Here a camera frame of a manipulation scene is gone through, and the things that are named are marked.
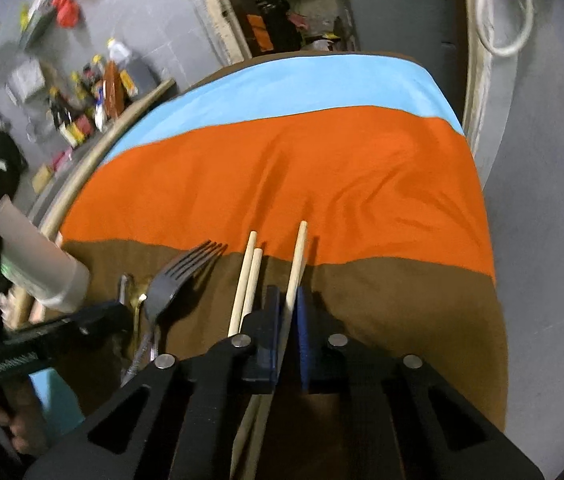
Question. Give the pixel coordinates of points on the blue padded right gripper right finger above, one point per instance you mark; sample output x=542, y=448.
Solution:
x=305, y=352

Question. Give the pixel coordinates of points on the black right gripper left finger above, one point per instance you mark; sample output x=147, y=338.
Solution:
x=263, y=326

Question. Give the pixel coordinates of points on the person's left hand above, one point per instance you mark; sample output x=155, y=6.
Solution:
x=21, y=413

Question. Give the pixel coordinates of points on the gold metal spoon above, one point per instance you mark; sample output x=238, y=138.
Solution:
x=137, y=296

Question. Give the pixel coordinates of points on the silver metal fork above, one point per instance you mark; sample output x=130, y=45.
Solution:
x=161, y=293

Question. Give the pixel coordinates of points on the striped blue orange brown cloth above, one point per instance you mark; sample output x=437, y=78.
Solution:
x=361, y=150

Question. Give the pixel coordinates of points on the dark sauce bottle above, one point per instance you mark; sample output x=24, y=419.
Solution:
x=113, y=91

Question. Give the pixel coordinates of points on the red plastic bag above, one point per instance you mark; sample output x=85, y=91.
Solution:
x=67, y=13

